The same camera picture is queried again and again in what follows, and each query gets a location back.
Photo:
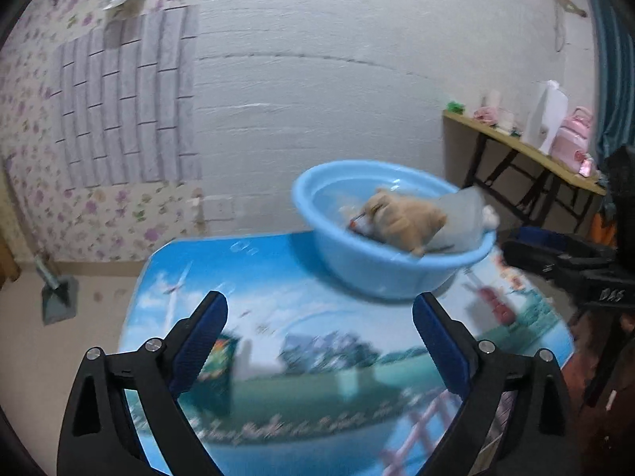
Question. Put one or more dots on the pink floral item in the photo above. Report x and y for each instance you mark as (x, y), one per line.
(487, 115)

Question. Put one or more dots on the pink thermos bottle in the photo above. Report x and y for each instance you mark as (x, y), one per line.
(571, 143)

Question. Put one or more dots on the white electric kettle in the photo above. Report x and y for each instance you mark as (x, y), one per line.
(546, 115)

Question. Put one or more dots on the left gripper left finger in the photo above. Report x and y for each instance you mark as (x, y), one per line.
(98, 436)

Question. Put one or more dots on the white wall socket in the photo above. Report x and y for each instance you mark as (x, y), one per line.
(218, 208)

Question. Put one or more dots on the light blue plastic basin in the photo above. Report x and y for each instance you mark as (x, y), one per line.
(324, 192)

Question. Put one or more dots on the dark green snack packet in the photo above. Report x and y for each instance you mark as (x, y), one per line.
(212, 391)

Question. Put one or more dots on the green small box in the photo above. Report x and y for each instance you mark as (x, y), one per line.
(455, 107)

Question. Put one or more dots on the yellow top side table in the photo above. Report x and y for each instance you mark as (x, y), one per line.
(525, 182)

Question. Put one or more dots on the tan plush dog toy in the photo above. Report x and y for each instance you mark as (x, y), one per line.
(403, 222)

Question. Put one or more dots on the teal curtain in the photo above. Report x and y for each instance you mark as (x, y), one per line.
(615, 54)

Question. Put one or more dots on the white tall cup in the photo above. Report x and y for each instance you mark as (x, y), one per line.
(493, 99)

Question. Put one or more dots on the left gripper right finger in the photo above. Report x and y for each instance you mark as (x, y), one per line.
(538, 437)

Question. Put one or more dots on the grey dustpan with handle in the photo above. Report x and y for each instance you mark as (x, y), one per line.
(19, 247)

